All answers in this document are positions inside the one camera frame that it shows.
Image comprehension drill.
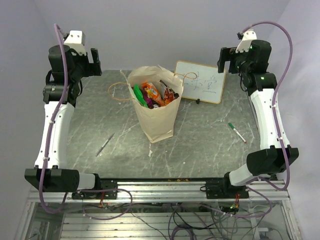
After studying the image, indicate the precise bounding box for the grey pen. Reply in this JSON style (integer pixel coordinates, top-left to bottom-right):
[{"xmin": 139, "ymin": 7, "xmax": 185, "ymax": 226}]
[{"xmin": 95, "ymin": 133, "xmax": 115, "ymax": 157}]

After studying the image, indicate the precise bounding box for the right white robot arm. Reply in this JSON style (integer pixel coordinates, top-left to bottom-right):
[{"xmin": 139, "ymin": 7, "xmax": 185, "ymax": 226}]
[{"xmin": 217, "ymin": 40, "xmax": 299, "ymax": 198}]

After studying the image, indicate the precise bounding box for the orange mango snack bag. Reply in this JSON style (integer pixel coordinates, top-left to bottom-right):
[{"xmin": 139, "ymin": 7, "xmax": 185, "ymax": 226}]
[{"xmin": 141, "ymin": 82, "xmax": 165, "ymax": 107}]

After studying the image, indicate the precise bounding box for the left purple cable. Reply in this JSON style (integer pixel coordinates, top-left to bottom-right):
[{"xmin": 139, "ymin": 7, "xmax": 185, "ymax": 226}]
[{"xmin": 38, "ymin": 23, "xmax": 133, "ymax": 221}]

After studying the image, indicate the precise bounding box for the whiteboard with wooden frame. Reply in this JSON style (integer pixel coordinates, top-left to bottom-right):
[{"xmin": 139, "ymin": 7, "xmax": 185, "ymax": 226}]
[{"xmin": 174, "ymin": 60, "xmax": 227, "ymax": 104}]

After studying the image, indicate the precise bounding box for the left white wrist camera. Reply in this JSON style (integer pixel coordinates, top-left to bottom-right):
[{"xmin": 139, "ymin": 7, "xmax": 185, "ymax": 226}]
[{"xmin": 64, "ymin": 30, "xmax": 87, "ymax": 56}]

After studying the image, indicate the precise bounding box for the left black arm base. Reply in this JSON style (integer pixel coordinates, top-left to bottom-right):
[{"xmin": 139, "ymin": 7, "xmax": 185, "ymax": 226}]
[{"xmin": 71, "ymin": 178, "xmax": 118, "ymax": 200}]

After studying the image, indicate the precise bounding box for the beige paper bag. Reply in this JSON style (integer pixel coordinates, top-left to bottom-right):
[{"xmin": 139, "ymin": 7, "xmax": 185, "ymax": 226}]
[{"xmin": 121, "ymin": 66, "xmax": 197, "ymax": 143}]

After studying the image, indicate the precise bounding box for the large green Chiaba chips bag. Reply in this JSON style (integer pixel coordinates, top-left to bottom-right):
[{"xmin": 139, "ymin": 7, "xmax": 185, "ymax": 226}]
[{"xmin": 133, "ymin": 84, "xmax": 149, "ymax": 108}]

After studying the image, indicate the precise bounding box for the red snack bag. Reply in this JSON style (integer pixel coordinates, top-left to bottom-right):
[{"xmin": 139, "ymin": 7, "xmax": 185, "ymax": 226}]
[{"xmin": 159, "ymin": 80, "xmax": 180, "ymax": 105}]

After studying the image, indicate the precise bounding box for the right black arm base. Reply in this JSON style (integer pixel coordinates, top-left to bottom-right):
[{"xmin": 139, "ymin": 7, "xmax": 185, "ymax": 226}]
[{"xmin": 200, "ymin": 177, "xmax": 249, "ymax": 199}]

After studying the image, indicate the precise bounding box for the aluminium rail frame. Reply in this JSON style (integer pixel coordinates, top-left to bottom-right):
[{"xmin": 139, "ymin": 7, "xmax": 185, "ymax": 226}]
[{"xmin": 14, "ymin": 69, "xmax": 301, "ymax": 240}]

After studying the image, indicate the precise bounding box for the purple grape candy bag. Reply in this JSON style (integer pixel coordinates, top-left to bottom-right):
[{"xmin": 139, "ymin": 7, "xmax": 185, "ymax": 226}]
[{"xmin": 145, "ymin": 97, "xmax": 154, "ymax": 109}]

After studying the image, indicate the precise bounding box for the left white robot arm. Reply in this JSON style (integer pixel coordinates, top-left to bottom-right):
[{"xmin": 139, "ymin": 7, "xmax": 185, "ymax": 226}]
[{"xmin": 24, "ymin": 45, "xmax": 102, "ymax": 199}]

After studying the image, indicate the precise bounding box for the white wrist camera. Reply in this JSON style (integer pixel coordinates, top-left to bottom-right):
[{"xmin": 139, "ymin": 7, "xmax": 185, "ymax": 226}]
[
  {"xmin": 235, "ymin": 29, "xmax": 257, "ymax": 54},
  {"xmin": 64, "ymin": 30, "xmax": 87, "ymax": 56}
]

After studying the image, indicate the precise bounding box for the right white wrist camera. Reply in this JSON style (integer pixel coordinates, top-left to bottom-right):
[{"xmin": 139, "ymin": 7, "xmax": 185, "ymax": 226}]
[{"xmin": 235, "ymin": 29, "xmax": 257, "ymax": 54}]

